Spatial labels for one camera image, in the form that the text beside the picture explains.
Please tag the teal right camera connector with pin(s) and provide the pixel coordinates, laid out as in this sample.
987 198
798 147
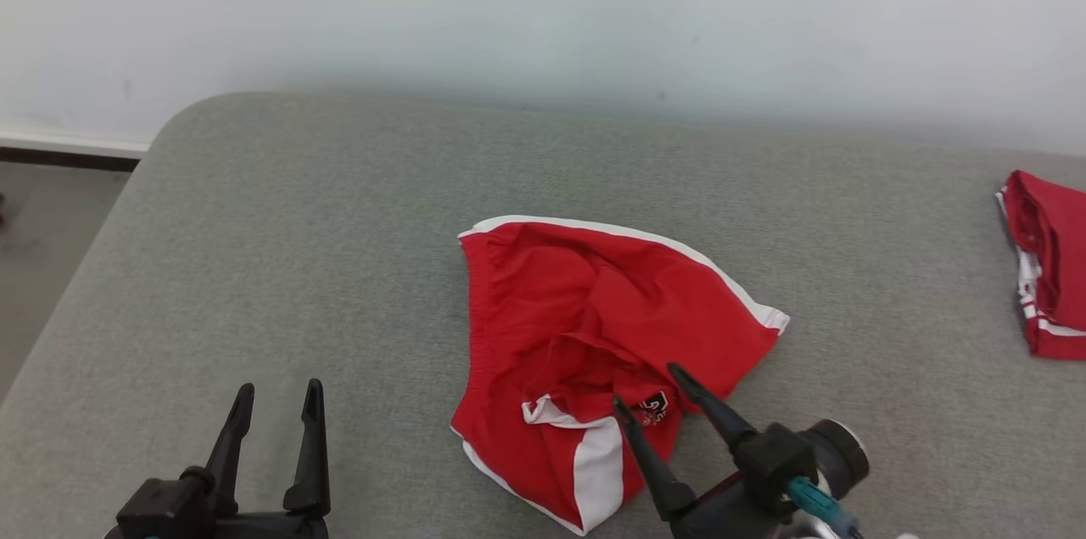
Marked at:
819 505

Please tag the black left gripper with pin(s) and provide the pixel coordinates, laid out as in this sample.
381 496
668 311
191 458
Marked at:
254 526

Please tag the red shirt with white sleeves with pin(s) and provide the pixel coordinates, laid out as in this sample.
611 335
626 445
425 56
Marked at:
1056 267

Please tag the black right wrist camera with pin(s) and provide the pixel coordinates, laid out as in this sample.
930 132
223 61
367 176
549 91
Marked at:
776 463

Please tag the red shorts with white panels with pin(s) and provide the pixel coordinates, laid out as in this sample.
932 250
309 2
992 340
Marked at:
577 310

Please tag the grey fabric sofa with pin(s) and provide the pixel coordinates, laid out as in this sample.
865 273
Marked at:
339 267

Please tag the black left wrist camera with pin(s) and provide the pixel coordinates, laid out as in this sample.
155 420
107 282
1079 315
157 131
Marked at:
161 501

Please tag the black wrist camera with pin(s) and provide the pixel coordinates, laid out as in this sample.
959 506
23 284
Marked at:
161 501
776 463

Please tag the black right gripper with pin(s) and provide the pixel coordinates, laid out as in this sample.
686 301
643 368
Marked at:
734 513

